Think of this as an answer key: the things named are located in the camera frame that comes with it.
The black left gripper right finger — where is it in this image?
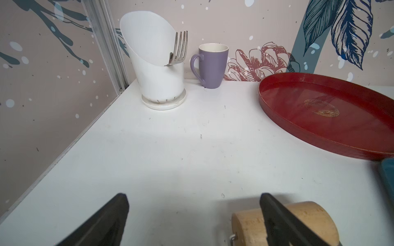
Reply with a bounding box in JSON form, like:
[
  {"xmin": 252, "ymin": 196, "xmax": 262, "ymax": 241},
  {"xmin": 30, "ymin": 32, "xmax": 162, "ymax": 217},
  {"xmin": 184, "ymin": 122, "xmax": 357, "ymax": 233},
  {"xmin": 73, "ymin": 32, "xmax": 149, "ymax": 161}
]
[{"xmin": 260, "ymin": 193, "xmax": 330, "ymax": 246}]

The aluminium frame post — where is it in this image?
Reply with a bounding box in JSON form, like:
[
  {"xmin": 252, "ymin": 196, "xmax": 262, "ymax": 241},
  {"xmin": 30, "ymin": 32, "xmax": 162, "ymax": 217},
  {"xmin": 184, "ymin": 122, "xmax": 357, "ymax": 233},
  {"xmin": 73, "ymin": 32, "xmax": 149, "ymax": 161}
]
[{"xmin": 82, "ymin": 1, "xmax": 129, "ymax": 95}]

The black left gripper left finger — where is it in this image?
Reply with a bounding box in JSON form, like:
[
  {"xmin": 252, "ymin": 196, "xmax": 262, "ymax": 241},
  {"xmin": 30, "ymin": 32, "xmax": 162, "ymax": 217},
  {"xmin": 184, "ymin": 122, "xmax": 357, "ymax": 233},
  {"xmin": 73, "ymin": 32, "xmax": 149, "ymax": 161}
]
[{"xmin": 58, "ymin": 193, "xmax": 129, "ymax": 246}]

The red round tray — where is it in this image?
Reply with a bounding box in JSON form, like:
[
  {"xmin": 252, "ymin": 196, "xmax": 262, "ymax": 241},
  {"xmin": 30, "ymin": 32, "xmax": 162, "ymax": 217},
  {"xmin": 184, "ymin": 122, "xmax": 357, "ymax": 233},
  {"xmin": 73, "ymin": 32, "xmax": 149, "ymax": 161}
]
[{"xmin": 258, "ymin": 73, "xmax": 394, "ymax": 161}]

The white cutlery holder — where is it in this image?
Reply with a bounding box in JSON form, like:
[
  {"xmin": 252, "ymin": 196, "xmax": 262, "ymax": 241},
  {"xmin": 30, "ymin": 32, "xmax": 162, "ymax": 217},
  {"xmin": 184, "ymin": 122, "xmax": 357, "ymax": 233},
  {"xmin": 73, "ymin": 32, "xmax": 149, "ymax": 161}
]
[{"xmin": 120, "ymin": 11, "xmax": 187, "ymax": 111}]

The purple mug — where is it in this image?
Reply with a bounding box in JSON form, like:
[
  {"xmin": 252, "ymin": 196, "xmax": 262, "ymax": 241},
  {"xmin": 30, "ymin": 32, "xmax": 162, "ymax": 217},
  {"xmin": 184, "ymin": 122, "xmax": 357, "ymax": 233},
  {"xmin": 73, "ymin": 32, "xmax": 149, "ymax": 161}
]
[{"xmin": 190, "ymin": 43, "xmax": 229, "ymax": 89}]

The teal cutting board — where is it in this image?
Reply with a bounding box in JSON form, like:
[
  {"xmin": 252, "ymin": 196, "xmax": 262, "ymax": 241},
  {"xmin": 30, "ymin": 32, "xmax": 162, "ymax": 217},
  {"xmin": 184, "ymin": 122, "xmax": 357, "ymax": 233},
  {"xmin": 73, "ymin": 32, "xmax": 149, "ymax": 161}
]
[{"xmin": 379, "ymin": 158, "xmax": 394, "ymax": 205}]

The wooden dough roller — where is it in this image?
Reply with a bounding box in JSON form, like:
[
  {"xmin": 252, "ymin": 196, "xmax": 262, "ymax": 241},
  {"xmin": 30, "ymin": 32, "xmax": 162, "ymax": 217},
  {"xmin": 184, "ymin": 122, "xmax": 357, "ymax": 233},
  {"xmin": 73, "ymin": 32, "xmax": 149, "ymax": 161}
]
[{"xmin": 231, "ymin": 202, "xmax": 340, "ymax": 246}]

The silver fork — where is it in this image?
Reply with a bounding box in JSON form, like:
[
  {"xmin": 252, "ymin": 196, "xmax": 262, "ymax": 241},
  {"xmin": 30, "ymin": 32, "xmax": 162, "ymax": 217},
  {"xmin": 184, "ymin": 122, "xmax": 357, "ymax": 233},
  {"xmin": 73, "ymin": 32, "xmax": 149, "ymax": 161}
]
[{"xmin": 166, "ymin": 31, "xmax": 188, "ymax": 67}]

